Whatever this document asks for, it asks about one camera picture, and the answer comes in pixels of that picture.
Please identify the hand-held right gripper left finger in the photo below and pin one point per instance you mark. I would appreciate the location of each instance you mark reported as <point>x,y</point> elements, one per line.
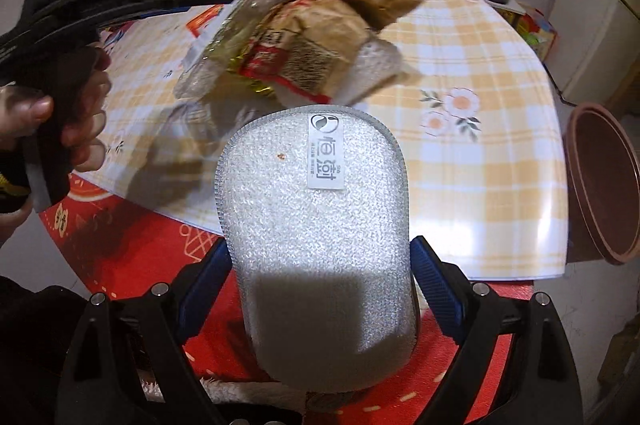
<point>205,290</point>

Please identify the checked yellow tablecloth table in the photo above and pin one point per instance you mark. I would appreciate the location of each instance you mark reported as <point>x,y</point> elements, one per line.
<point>125,230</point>

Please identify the cream refrigerator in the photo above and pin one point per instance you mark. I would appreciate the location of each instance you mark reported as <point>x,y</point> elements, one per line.
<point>600,40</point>

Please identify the yellow plaid tablecloth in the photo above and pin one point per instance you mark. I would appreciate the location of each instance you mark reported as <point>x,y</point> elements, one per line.
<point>475,205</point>

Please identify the person's left hand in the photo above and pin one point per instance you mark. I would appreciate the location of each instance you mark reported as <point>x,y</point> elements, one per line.
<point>87,115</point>

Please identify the brown red-printed food packet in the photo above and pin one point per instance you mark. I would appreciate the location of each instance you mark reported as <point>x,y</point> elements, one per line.
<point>310,50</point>

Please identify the colourful shopping bag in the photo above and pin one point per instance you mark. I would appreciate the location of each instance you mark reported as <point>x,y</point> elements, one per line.
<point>535,30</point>

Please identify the flat red packet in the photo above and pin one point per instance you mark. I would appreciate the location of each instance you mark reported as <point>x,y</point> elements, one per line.
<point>202,21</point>

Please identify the clear plastic wrapper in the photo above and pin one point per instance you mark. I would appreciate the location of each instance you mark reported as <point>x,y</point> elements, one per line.
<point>250,5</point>

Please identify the brown plastic bin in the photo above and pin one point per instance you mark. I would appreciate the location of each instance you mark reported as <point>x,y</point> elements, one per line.
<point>600,185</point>

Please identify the silver scouring sponge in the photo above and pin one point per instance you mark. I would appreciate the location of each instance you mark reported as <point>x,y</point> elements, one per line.
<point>310,255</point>

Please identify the white foam piece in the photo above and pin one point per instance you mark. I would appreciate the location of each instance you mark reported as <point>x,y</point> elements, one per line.
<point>380,70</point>

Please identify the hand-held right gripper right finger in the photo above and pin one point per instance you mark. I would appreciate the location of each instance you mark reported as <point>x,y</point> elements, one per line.
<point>440,290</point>

